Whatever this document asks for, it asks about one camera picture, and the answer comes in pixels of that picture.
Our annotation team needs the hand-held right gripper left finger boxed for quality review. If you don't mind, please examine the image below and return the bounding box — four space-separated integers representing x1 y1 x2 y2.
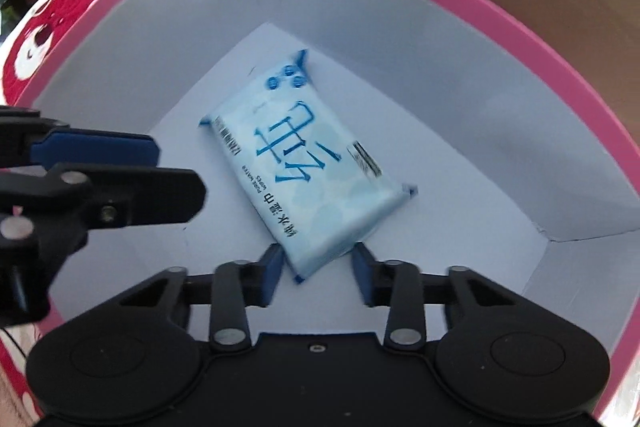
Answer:
117 243 287 354

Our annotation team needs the blue wet wipes pack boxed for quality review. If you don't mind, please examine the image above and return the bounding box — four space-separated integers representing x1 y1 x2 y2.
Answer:
199 49 418 284

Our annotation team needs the printed bear blanket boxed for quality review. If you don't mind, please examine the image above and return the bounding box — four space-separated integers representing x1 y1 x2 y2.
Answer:
0 0 196 427

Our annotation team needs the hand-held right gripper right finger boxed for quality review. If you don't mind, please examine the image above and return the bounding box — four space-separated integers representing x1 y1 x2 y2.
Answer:
351 243 521 354

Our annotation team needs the pink cardboard box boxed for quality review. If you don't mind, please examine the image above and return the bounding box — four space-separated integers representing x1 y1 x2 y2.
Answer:
0 0 640 427

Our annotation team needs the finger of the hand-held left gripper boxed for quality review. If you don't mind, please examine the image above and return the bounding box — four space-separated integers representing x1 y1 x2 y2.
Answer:
0 163 208 328
0 105 162 168

